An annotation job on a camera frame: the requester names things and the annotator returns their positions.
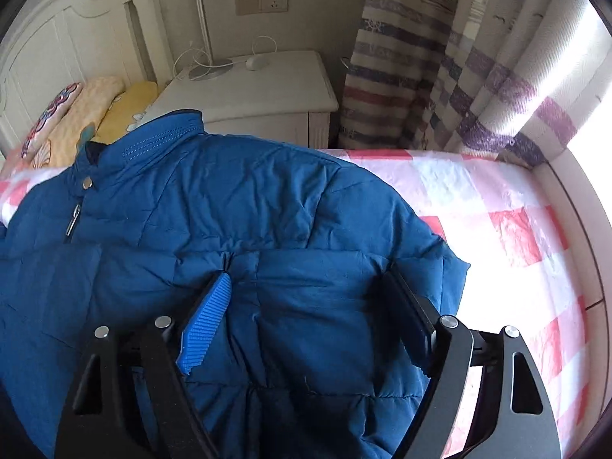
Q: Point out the small white oval device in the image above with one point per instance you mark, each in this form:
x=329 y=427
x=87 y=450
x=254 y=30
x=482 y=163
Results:
x=257 y=62

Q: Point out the white desk lamp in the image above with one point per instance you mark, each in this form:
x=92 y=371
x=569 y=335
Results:
x=206 y=70

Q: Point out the white wooden headboard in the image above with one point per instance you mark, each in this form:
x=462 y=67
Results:
x=57 y=57

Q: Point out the blue padded jacket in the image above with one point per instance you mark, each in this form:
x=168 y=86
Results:
x=239 y=210

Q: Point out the yellow pillow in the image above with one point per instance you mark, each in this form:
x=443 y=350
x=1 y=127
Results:
x=126 y=105

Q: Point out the white wall socket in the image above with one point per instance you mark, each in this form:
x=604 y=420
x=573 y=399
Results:
x=275 y=1

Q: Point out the striped patterned curtain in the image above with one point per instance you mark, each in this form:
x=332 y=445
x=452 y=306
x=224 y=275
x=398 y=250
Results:
x=397 y=57

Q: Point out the patterned pink pillow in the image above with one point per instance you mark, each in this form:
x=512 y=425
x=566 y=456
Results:
x=81 y=110

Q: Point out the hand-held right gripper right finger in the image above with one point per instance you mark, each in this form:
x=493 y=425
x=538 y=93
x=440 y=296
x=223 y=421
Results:
x=409 y=320

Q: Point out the white nightstand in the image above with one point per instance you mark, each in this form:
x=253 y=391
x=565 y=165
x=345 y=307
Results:
x=267 y=91

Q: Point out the red white checkered bed sheet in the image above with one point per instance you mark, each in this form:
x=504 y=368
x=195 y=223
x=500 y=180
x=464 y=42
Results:
x=502 y=229

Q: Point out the floral print pillow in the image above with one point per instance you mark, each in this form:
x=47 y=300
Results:
x=45 y=122

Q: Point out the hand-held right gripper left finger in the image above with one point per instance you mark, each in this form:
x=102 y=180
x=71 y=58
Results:
x=205 y=325

